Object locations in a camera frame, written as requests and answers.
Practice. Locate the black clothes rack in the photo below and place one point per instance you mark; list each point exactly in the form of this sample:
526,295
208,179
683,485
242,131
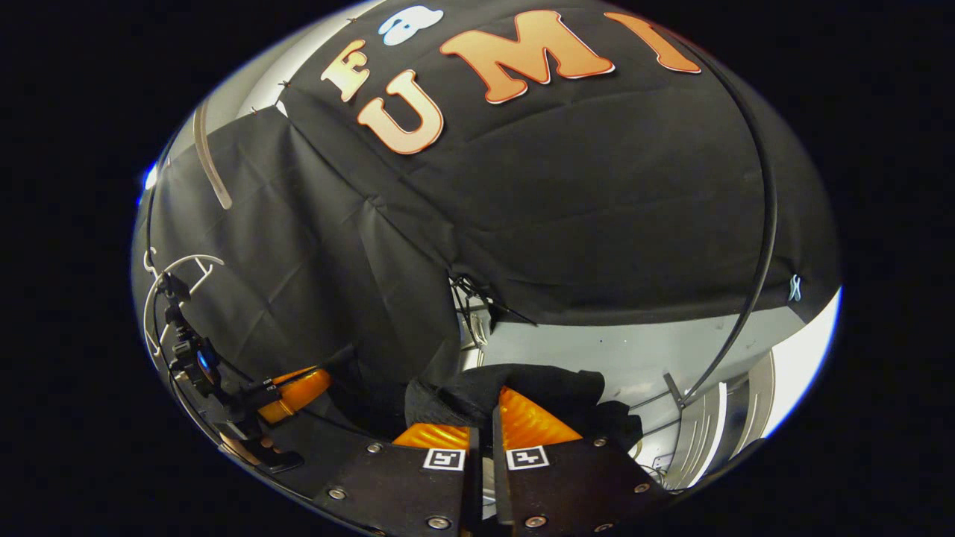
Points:
768,224

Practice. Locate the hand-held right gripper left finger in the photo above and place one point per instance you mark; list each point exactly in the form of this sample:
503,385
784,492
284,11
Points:
473,485

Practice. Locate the black knit garment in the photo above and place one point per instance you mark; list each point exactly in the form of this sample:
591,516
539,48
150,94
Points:
552,388

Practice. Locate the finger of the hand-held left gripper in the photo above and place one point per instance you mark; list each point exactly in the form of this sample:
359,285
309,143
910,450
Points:
302,391

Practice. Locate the white flat board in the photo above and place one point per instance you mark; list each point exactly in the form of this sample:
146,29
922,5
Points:
809,358

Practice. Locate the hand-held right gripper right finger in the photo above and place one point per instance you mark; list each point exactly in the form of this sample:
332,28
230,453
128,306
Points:
498,485

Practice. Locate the black backdrop stand legs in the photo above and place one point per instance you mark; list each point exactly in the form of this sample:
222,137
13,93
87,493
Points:
466,287

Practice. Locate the small pale clip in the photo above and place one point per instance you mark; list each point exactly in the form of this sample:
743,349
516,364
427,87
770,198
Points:
795,288

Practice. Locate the black backdrop cloth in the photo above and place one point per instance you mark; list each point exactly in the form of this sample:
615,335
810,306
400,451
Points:
597,186

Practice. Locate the white slatted panel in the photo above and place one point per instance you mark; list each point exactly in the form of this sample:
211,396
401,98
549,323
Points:
709,432

